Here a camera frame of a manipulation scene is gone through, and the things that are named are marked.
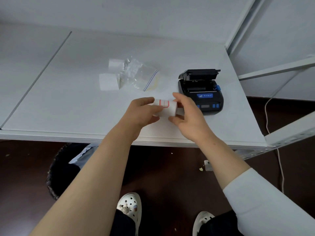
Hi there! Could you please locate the person's left hand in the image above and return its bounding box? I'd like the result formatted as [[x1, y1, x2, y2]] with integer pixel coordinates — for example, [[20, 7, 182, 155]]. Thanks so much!
[[117, 97, 164, 142]]

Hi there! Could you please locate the person's right hand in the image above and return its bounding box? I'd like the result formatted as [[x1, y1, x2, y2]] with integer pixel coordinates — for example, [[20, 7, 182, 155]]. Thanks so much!
[[168, 92, 215, 143]]

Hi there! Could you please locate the black portable printer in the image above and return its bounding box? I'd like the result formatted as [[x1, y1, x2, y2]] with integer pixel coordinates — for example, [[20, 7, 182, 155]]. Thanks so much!
[[178, 69, 224, 116]]

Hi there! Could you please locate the white paper roll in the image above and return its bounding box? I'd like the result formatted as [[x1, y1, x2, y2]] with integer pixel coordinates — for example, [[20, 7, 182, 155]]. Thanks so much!
[[149, 98, 184, 118]]

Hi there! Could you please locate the red-bordered label sticker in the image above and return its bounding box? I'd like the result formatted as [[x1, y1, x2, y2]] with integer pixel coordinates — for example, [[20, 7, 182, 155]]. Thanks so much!
[[154, 98, 171, 108]]

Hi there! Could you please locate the clear plastic zip bag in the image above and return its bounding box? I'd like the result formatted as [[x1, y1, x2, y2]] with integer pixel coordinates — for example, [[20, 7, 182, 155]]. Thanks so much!
[[118, 56, 161, 92]]

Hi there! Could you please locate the curled white paper strip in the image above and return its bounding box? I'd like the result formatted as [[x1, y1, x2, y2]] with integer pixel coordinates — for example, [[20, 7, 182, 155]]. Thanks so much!
[[99, 58, 125, 91]]

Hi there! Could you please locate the person's left forearm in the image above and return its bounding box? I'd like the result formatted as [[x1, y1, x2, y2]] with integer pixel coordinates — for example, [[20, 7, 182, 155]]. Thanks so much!
[[28, 125, 142, 236]]

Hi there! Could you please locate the person's right forearm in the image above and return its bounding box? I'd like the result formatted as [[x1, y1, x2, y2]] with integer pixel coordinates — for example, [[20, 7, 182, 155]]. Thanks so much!
[[197, 131, 315, 236]]

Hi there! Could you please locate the person's left white clog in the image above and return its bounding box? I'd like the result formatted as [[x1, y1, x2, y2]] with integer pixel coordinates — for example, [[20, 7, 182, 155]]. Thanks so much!
[[116, 192, 142, 236]]

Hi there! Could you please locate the person's white clog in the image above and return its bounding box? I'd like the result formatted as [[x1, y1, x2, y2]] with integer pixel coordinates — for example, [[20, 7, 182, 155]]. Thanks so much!
[[116, 192, 142, 236], [192, 210, 216, 236]]

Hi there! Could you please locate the person's right white clog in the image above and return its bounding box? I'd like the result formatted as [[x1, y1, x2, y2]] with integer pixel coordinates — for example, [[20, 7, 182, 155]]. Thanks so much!
[[192, 210, 216, 236]]

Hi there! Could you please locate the person's right leg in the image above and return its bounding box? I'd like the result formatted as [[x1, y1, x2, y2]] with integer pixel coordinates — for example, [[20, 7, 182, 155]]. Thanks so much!
[[198, 210, 244, 236]]

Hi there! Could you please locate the person's leg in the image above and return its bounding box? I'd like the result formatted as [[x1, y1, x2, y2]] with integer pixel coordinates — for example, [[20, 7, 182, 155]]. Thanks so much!
[[108, 208, 141, 236], [198, 210, 244, 236]]

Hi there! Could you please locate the person's left leg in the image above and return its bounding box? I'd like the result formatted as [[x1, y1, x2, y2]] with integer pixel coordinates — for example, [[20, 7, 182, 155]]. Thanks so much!
[[108, 208, 141, 236]]

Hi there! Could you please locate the crumpled white paper slip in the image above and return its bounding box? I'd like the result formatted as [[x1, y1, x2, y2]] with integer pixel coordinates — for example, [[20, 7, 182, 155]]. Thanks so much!
[[125, 59, 144, 78]]

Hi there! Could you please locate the grey plastic mailer bag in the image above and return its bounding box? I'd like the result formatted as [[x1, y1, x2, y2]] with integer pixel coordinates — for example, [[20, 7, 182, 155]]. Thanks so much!
[[68, 144, 99, 170]]

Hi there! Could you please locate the trash bin with black liner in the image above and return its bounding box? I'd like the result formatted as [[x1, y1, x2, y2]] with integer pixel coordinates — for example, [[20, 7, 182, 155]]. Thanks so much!
[[46, 142, 99, 201]]

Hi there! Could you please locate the white metal shelf frame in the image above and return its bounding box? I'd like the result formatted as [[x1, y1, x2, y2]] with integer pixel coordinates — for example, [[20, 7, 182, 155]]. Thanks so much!
[[204, 0, 315, 171]]

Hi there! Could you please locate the white cable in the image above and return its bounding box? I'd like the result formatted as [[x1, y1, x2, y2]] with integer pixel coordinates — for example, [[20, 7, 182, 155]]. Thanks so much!
[[264, 95, 285, 194]]

